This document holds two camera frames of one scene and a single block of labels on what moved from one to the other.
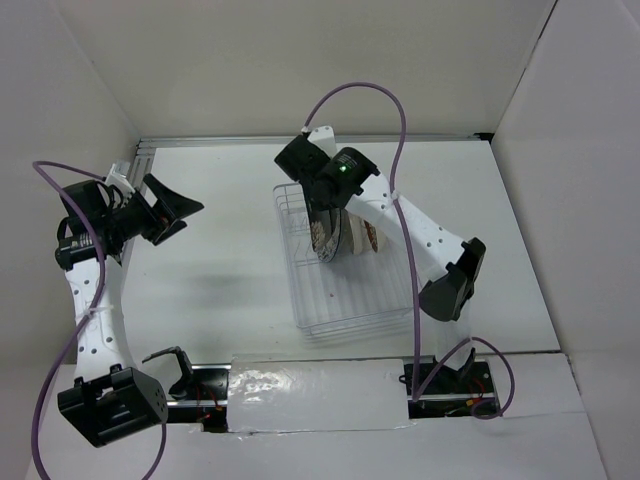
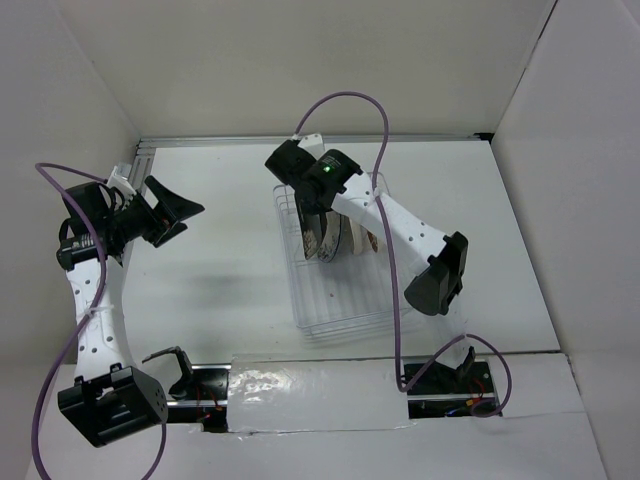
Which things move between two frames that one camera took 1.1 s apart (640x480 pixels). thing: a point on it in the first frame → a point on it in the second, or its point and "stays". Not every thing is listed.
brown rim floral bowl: [372, 234] stays
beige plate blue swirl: [360, 240] stays
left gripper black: [164, 220] stays
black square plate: [326, 232] → [312, 232]
